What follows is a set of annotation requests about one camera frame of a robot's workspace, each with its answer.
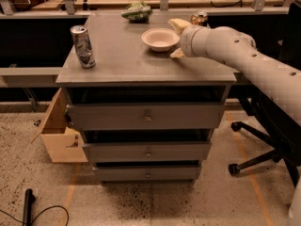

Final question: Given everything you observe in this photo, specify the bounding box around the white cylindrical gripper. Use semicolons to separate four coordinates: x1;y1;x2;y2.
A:
168;18;210;58

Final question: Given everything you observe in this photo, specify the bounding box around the grey drawer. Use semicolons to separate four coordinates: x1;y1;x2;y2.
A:
93;165;201;181
67;103;224;131
83;142;211;163

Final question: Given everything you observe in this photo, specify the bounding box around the black cylinder on floor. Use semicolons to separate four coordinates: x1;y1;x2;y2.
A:
23;188;36;226

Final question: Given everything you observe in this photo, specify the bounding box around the top grey drawer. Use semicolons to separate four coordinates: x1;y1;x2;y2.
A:
67;103;224;131

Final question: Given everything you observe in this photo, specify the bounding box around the silver blue redbull can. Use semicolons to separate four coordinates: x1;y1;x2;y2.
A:
71;25;96;69

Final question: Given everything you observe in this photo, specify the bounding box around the bottom grey drawer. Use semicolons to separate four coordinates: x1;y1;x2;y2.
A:
93;165;201;181

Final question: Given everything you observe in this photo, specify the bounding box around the gold brown drink can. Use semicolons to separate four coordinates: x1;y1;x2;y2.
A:
190;12;208;26

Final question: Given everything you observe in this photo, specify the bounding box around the light wooden box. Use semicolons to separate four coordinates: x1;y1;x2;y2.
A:
32;89;87;163

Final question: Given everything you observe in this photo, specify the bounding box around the green chip bag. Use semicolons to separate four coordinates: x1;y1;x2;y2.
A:
121;2;152;23

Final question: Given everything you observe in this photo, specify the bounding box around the black floor cable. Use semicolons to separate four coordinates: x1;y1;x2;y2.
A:
0;205;70;226

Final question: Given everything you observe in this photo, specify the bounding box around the middle grey drawer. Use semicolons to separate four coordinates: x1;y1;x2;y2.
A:
83;142;211;163

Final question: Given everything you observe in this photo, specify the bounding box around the grey drawer cabinet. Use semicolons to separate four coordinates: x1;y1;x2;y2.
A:
56;14;236;168

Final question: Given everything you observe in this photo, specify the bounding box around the white paper bowl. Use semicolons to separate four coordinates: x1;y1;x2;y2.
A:
141;28;180;52

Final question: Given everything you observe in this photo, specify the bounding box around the black office chair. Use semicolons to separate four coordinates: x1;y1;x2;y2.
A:
228;88;301;188

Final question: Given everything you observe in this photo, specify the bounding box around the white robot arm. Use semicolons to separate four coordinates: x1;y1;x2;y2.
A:
168;19;301;125

